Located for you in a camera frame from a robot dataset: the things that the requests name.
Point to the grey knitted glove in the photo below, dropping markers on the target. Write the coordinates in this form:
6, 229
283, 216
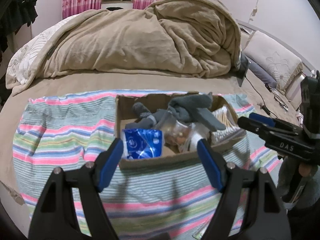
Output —
195, 108

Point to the grey dotted sock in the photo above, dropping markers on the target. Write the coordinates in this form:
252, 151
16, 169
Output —
147, 120

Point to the black tablet device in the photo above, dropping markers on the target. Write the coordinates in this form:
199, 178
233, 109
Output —
244, 66

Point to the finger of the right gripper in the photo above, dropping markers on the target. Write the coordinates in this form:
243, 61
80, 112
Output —
260, 129
275, 122

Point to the black hanging clothes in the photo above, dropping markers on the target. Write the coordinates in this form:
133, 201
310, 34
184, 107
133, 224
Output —
14, 14

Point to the cotton swab bag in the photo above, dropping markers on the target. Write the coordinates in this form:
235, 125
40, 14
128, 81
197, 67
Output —
232, 130

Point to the brown cardboard box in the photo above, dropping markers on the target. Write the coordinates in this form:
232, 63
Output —
155, 100

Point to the beige floral pillow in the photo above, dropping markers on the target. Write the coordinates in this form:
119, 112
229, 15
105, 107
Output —
282, 64

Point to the beige plush blanket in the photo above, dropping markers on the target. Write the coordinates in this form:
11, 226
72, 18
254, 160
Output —
197, 38

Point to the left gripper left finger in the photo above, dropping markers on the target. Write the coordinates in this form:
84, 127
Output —
55, 217

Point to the white floral quilt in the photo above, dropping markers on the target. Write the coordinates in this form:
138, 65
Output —
18, 70

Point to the clear snack zip bag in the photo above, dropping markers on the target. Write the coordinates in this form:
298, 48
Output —
177, 134

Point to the blue tissue packet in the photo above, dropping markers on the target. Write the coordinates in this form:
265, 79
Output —
142, 143

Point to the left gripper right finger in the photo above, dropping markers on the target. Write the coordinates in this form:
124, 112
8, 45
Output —
264, 216

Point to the striped colourful towel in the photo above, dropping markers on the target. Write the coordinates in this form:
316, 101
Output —
70, 130

